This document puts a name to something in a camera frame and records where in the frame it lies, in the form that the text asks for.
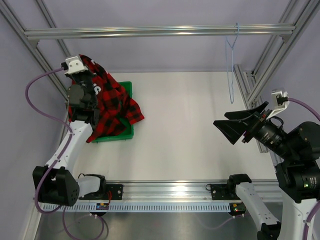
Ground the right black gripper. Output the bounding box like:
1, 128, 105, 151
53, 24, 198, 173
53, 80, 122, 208
214, 100, 297, 161

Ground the red black plaid shirt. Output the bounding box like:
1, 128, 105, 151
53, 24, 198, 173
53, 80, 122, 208
67, 54, 145, 143

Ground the light blue wire hanger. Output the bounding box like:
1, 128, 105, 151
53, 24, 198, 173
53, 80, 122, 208
224, 22, 240, 104

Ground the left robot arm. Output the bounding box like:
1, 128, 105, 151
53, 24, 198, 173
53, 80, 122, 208
32, 66, 108, 212

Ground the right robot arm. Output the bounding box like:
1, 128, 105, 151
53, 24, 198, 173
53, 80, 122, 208
213, 103, 320, 240

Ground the green plastic tray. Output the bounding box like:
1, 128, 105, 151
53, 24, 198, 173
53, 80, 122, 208
92, 81, 134, 143

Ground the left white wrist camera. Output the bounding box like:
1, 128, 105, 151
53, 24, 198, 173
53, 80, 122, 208
61, 55, 89, 75

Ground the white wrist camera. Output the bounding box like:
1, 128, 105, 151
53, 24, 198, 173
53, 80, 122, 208
61, 55, 89, 75
267, 88, 290, 119

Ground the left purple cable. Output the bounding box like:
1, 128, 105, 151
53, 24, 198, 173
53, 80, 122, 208
25, 66, 110, 238

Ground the purple cable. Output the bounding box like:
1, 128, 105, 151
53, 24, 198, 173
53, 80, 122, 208
199, 97, 320, 238
25, 66, 110, 238

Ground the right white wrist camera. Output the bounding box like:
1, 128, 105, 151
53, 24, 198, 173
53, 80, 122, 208
267, 88, 290, 119

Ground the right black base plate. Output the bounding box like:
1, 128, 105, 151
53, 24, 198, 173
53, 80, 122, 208
205, 183, 238, 200

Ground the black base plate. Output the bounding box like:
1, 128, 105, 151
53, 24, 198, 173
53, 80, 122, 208
205, 183, 238, 200
97, 184, 124, 201

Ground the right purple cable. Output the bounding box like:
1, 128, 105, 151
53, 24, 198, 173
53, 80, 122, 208
199, 97, 320, 238

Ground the white slotted cable duct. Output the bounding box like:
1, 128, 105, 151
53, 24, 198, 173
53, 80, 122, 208
58, 201, 231, 213

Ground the aluminium frame crossbar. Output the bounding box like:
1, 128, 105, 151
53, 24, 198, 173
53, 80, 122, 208
24, 23, 296, 40

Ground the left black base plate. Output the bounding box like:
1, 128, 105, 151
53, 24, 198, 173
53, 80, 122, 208
97, 184, 124, 201

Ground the front aluminium rail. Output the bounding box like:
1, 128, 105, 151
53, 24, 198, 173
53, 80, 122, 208
33, 181, 283, 203

